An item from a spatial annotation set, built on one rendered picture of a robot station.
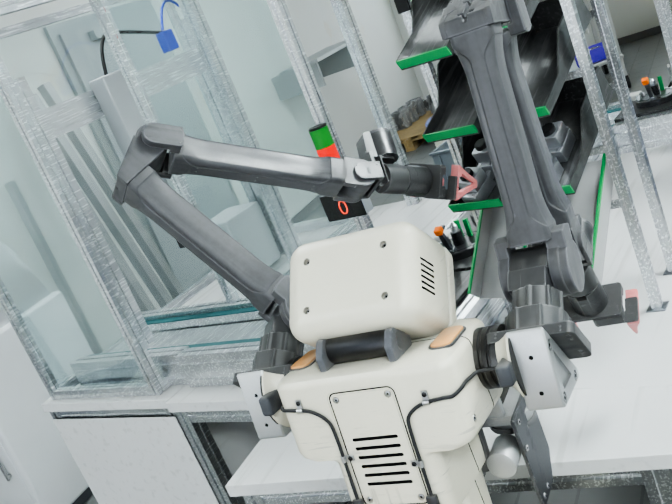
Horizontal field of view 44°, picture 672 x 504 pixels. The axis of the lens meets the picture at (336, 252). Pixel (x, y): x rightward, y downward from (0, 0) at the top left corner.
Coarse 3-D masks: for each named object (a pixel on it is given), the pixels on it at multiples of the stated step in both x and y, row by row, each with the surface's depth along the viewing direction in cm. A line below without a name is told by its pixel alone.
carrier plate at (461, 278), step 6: (468, 270) 205; (456, 276) 204; (462, 276) 203; (468, 276) 201; (456, 282) 201; (462, 282) 199; (468, 282) 198; (456, 288) 197; (462, 288) 196; (456, 294) 194; (462, 294) 193; (456, 300) 191; (456, 306) 190
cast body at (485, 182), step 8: (472, 168) 172; (480, 168) 171; (472, 176) 171; (480, 176) 171; (488, 176) 173; (464, 184) 171; (480, 184) 171; (488, 184) 173; (472, 192) 172; (480, 192) 172; (488, 192) 173; (464, 200) 174; (472, 200) 172; (480, 200) 172
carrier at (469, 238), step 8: (456, 224) 218; (464, 224) 221; (448, 232) 231; (456, 232) 217; (472, 232) 222; (440, 240) 231; (456, 240) 218; (464, 240) 219; (472, 240) 218; (456, 248) 216; (464, 248) 215; (472, 248) 213; (456, 256) 214; (464, 256) 213; (472, 256) 213; (456, 264) 212; (464, 264) 210
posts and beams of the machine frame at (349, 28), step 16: (336, 0) 299; (336, 16) 302; (352, 16) 302; (352, 32) 301; (352, 48) 304; (368, 64) 307; (368, 80) 307; (368, 96) 310; (384, 112) 310; (400, 144) 316; (400, 160) 315
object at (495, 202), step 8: (464, 136) 182; (472, 136) 183; (480, 136) 185; (464, 144) 181; (472, 144) 183; (464, 152) 181; (464, 160) 181; (472, 160) 183; (464, 168) 181; (496, 184) 174; (496, 192) 173; (456, 200) 178; (488, 200) 169; (496, 200) 168; (456, 208) 176; (464, 208) 175; (472, 208) 173; (480, 208) 172; (488, 208) 171
